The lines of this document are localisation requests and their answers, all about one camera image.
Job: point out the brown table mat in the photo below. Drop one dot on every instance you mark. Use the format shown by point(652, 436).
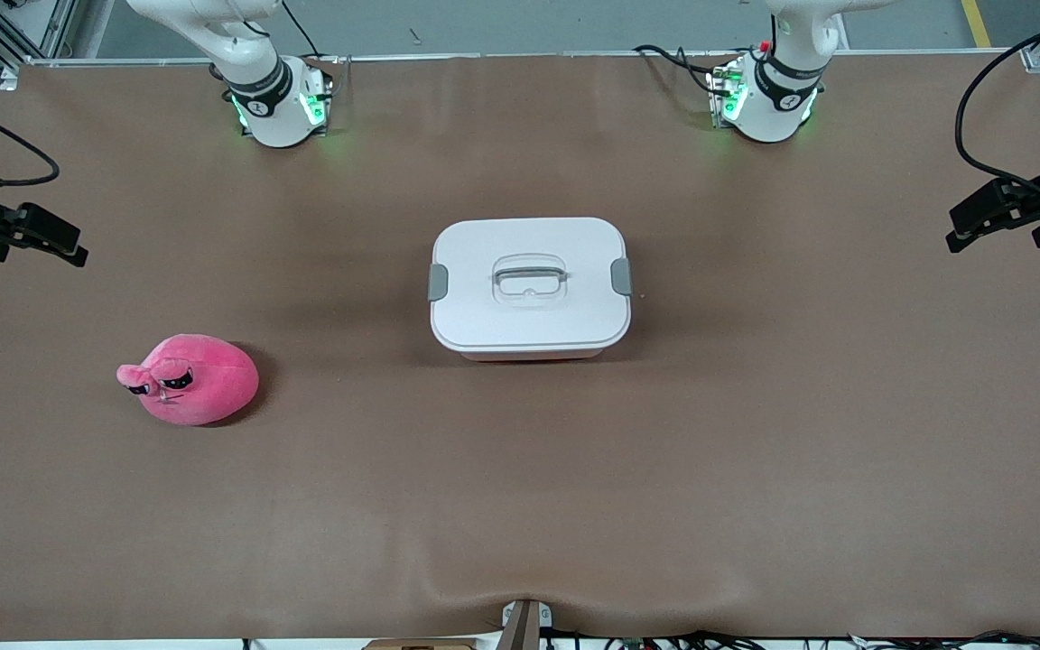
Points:
point(520, 496)

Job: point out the pink translucent plastic box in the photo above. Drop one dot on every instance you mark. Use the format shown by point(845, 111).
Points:
point(529, 357)

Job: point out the white box lid grey clips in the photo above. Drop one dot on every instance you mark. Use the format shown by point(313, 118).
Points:
point(529, 316)

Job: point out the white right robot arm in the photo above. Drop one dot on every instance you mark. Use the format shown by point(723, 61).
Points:
point(272, 108)

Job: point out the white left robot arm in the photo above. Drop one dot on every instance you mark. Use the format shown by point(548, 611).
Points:
point(768, 113)

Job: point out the pink plush toy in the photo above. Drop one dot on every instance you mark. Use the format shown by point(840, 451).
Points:
point(208, 388)

